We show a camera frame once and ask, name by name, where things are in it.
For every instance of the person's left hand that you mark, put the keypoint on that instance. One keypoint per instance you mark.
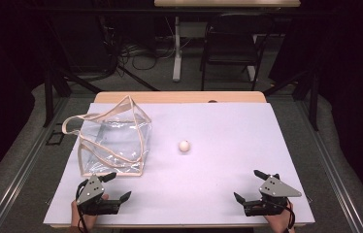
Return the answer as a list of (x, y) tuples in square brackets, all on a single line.
[(81, 220)]

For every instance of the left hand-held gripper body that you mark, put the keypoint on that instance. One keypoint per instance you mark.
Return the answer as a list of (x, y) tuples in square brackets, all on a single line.
[(91, 191)]

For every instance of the white desk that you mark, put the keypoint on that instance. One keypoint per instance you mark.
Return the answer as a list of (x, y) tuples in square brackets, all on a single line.
[(177, 48)]

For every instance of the white table mat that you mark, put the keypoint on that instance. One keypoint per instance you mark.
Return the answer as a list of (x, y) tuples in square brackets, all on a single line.
[(218, 181)]

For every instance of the black metal stand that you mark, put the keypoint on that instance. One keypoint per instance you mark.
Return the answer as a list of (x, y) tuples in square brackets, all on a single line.
[(49, 81), (312, 97)]

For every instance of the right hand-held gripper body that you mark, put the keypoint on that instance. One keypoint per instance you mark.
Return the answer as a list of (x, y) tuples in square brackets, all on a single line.
[(276, 189)]

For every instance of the person's right hand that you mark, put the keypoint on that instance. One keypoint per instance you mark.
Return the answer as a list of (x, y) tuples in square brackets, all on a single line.
[(281, 223)]

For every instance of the white egg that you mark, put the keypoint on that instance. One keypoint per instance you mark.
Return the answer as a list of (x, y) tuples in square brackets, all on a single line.
[(184, 146)]

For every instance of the clear bag with beige trim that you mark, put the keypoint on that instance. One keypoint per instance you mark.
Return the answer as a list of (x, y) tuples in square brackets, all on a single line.
[(115, 142)]

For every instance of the black chair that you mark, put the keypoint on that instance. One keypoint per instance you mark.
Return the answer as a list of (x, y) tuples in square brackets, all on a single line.
[(231, 48)]

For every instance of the black floor bracket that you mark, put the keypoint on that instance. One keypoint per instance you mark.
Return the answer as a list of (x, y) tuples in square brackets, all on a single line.
[(55, 137)]

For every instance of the aluminium floor rail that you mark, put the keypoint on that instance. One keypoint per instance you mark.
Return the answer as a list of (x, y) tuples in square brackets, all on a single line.
[(331, 174), (24, 168)]

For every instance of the wooden table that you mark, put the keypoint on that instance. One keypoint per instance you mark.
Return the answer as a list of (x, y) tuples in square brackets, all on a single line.
[(176, 97)]

